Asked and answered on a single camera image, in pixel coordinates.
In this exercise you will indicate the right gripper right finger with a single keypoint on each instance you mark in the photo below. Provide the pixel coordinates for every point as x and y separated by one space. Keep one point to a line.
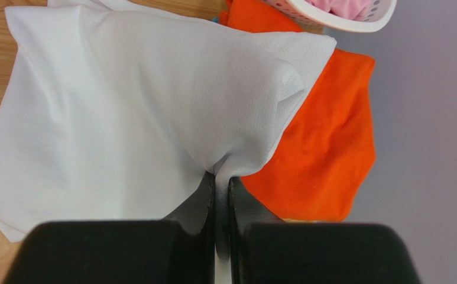
266 249

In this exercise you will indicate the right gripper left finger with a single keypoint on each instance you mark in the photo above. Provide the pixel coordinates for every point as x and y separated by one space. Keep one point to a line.
178 248

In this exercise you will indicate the white t shirt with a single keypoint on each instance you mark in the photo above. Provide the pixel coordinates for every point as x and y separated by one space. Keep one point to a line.
115 110

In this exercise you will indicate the folded orange t shirt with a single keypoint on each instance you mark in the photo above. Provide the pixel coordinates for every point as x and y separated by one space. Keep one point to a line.
326 151

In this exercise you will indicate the white plastic laundry basket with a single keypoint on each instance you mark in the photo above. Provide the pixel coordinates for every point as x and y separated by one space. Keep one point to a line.
309 17

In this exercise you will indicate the pink t shirt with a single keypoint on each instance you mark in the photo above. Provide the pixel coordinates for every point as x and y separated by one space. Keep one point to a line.
348 9

